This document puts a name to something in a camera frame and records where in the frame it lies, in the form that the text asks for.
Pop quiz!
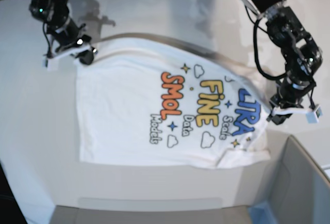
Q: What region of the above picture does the white printed t-shirt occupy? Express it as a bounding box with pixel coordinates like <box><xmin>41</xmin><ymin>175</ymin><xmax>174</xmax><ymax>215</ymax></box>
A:
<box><xmin>76</xmin><ymin>38</ymin><xmax>271</xmax><ymax>169</ymax></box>

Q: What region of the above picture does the grey bin right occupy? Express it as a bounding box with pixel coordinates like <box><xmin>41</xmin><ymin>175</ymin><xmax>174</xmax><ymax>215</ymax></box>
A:
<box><xmin>234</xmin><ymin>131</ymin><xmax>329</xmax><ymax>223</ymax></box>

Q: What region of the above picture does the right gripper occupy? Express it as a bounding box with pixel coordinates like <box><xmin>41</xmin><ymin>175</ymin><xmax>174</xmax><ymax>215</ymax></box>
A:
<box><xmin>43</xmin><ymin>21</ymin><xmax>97</xmax><ymax>71</ymax></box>

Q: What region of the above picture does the grey front tray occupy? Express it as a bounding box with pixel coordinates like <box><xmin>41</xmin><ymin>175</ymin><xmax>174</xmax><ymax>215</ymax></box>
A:
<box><xmin>50</xmin><ymin>198</ymin><xmax>253</xmax><ymax>223</ymax></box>

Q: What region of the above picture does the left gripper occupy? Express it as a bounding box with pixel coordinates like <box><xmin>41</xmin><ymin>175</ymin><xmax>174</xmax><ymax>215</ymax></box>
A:
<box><xmin>267</xmin><ymin>78</ymin><xmax>323</xmax><ymax>125</ymax></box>

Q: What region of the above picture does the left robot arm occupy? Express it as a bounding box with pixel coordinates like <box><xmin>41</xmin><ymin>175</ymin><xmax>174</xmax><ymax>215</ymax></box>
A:
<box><xmin>241</xmin><ymin>0</ymin><xmax>323</xmax><ymax>125</ymax></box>

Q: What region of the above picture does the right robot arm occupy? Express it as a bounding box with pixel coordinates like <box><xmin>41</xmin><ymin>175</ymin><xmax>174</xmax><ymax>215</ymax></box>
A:
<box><xmin>29</xmin><ymin>0</ymin><xmax>97</xmax><ymax>71</ymax></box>

